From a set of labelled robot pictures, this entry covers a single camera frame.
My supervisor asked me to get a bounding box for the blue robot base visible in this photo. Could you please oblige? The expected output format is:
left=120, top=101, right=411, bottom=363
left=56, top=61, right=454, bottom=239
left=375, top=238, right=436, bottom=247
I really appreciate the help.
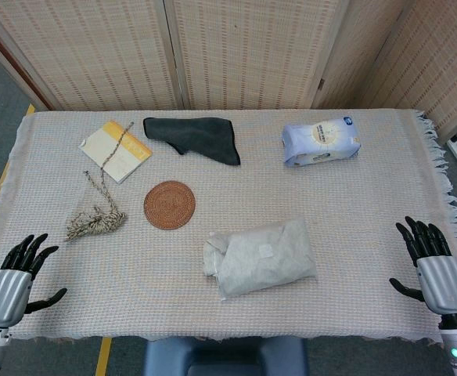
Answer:
left=141, top=335, right=310, bottom=376

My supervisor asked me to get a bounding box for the pale woven tablecloth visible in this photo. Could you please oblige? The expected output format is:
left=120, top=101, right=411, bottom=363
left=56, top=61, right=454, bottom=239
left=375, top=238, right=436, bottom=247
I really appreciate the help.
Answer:
left=0, top=108, right=457, bottom=345

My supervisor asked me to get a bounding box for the yellow white book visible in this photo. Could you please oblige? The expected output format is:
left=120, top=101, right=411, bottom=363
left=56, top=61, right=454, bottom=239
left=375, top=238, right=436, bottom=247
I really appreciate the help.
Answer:
left=78, top=121, right=153, bottom=185

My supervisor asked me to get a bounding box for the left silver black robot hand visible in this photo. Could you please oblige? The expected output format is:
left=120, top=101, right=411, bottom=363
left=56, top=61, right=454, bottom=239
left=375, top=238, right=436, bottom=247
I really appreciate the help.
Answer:
left=0, top=233, right=68, bottom=328

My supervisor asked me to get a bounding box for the beige twisted rope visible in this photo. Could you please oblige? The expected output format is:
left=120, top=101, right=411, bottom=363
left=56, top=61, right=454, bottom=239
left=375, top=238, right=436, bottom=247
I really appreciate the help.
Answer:
left=63, top=121, right=136, bottom=242

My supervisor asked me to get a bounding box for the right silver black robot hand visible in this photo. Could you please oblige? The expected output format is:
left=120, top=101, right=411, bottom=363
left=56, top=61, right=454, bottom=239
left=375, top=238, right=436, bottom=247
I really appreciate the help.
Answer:
left=388, top=215, right=457, bottom=316

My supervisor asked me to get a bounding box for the dark grey towel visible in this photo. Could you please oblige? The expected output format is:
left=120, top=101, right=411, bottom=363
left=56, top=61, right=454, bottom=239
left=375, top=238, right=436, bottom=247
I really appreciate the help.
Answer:
left=142, top=116, right=242, bottom=167

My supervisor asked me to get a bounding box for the woven folding screen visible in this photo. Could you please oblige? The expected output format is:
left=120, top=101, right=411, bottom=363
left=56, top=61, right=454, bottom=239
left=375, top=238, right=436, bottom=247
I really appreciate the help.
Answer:
left=0, top=0, right=457, bottom=144

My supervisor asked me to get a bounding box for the grey plastic-wrapped package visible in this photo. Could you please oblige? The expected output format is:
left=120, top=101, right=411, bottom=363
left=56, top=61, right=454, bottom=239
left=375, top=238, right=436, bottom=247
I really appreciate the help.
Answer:
left=203, top=218, right=318, bottom=302

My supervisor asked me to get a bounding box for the blue white tissue pack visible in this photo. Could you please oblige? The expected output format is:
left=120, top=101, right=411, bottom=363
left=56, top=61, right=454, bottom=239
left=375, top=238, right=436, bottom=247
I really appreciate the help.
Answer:
left=282, top=114, right=362, bottom=169

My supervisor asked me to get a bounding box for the round brown woven coaster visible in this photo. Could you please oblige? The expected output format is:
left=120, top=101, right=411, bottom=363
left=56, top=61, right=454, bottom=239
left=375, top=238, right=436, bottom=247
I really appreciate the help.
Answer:
left=143, top=180, right=196, bottom=230

